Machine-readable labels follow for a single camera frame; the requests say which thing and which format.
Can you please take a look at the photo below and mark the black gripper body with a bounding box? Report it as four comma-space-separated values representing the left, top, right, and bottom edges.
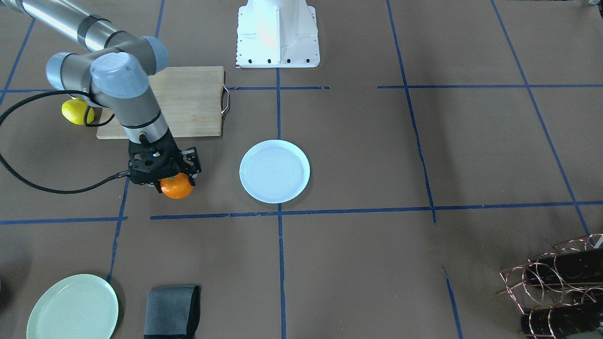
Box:
128, 129, 182, 185

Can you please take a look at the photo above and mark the dark wine bottle lower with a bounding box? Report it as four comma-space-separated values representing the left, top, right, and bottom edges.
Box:
520, 302, 603, 339

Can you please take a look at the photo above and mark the folded grey cloth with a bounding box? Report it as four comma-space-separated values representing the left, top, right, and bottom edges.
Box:
144, 285, 202, 339

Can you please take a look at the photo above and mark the dark wine bottle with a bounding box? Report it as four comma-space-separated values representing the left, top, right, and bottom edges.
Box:
520, 302, 603, 339
525, 248, 603, 288

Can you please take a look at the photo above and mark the bamboo cutting board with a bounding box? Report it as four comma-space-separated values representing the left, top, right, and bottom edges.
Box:
97, 66, 231, 140

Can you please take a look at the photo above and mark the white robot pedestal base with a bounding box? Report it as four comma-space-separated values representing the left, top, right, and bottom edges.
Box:
235, 0, 321, 68

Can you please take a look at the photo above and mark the copper wire bottle rack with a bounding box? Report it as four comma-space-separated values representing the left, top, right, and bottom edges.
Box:
499, 234, 603, 339

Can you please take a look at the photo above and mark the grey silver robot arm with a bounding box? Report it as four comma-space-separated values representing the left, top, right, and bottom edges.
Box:
1, 0, 202, 189

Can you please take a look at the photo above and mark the lower yellow lemon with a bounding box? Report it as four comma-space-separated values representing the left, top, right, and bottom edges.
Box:
62, 98, 95, 125

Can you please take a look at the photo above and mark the light green plate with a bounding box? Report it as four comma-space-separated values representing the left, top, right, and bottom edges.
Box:
26, 274, 119, 339

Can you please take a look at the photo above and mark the dark wine bottle upper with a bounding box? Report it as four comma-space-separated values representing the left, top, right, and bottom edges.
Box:
525, 248, 603, 288

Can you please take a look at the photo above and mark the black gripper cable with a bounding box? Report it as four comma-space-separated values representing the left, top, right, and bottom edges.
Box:
0, 89, 132, 194

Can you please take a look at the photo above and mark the orange fruit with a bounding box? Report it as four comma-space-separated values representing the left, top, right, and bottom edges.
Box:
159, 172, 193, 200

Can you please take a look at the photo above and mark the light blue plate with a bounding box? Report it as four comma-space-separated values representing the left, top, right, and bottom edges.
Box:
239, 139, 311, 204

